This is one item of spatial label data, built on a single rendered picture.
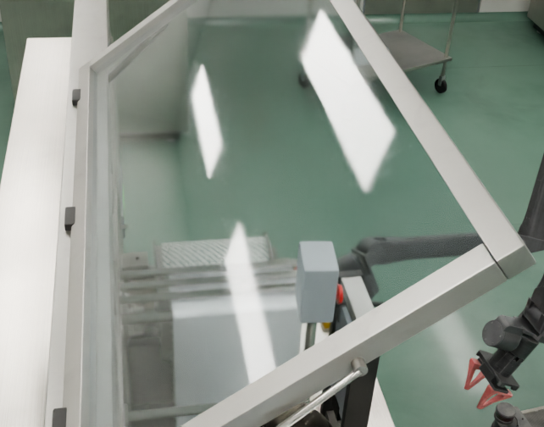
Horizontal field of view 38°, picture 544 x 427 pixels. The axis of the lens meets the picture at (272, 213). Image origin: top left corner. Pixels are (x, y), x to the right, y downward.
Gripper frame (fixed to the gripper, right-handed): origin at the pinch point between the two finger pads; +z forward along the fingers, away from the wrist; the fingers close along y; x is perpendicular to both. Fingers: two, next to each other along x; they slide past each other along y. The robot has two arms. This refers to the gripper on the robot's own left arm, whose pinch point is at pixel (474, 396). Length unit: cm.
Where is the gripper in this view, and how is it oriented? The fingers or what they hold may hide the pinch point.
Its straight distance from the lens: 192.0
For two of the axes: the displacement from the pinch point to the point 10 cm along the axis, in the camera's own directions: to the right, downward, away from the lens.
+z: -5.1, 7.7, 3.7
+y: 2.9, 5.6, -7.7
